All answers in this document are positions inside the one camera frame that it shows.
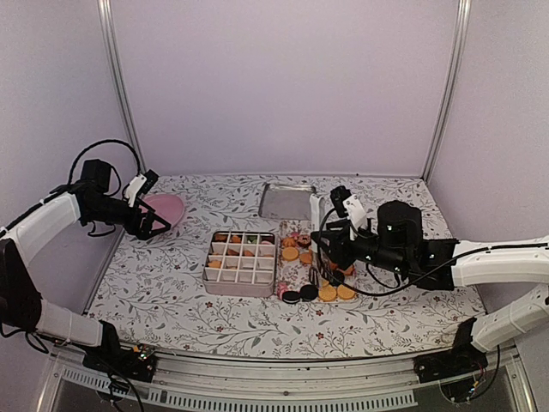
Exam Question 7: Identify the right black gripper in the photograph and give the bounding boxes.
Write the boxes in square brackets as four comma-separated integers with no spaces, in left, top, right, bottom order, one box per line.
[311,221,408,276]

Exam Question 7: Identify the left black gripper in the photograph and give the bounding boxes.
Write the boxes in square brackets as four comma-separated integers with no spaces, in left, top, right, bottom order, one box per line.
[86,195,172,239]

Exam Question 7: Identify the metal serving tongs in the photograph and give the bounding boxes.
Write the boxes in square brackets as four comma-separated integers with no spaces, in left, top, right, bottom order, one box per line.
[309,193,327,290]

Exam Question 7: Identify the pink divided cookie tin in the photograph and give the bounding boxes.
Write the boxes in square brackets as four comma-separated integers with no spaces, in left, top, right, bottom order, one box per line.
[202,231,277,298]

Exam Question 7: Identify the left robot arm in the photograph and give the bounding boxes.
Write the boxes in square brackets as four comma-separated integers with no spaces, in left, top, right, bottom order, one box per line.
[1,159,171,373]

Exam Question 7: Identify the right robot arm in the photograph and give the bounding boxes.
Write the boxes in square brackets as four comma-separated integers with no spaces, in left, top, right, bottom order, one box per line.
[310,193,548,374]

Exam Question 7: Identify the chocolate sprinkle donut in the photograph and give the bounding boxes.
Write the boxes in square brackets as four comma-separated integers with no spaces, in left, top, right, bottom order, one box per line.
[296,234,311,248]

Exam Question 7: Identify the pink plate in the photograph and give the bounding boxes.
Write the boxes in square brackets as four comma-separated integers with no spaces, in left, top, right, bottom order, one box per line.
[144,194,185,227]

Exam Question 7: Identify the floral cookie tray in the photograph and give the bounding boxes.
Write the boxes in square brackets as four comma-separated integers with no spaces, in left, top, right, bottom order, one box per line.
[276,221,358,304]

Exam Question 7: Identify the black sandwich cookie right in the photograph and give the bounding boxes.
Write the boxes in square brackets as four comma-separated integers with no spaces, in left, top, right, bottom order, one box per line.
[299,284,318,301]

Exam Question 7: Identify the black sandwich cookie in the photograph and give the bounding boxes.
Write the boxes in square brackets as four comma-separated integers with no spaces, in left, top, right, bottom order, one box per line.
[299,284,318,301]
[281,291,301,305]

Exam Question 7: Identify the yellow round biscuit left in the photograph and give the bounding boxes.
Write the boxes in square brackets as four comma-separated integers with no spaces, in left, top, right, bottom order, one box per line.
[318,285,338,302]

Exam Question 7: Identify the yellow round biscuit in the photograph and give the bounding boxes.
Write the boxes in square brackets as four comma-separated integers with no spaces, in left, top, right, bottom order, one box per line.
[336,285,356,300]
[318,285,338,302]

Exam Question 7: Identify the yellow round biscuit right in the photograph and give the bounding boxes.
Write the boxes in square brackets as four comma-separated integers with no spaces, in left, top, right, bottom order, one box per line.
[336,285,356,300]

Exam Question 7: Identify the silver metal tray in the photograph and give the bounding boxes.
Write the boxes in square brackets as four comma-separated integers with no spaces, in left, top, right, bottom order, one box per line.
[258,183,317,221]

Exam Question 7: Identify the floral tablecloth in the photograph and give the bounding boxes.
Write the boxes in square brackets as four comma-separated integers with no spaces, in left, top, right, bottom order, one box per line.
[87,175,485,359]

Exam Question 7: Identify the black sandwich cookie left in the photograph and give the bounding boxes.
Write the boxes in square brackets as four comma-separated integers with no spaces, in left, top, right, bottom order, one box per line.
[281,291,301,305]

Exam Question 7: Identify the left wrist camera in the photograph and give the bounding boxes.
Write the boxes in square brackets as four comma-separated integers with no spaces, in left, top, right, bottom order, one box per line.
[122,169,159,207]

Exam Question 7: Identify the black camera cable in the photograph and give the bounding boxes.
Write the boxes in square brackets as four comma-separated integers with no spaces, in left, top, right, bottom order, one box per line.
[68,139,145,181]

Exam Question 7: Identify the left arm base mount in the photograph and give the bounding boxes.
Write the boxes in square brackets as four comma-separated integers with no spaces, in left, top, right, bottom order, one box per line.
[79,346,158,383]

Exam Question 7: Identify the left aluminium frame post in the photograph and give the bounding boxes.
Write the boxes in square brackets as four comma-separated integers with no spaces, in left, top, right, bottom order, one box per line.
[97,0,147,172]

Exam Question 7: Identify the aluminium frame post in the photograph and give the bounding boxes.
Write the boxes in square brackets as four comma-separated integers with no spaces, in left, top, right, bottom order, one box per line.
[97,0,147,172]
[421,0,472,185]

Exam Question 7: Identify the front aluminium rail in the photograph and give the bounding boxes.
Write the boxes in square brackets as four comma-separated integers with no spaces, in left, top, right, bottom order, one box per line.
[37,344,537,411]

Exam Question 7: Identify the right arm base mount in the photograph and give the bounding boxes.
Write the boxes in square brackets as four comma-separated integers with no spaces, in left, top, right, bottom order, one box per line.
[413,344,488,383]

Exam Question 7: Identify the right aluminium frame post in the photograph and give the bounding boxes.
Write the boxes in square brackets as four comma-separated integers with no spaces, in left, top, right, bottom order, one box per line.
[421,0,472,185]

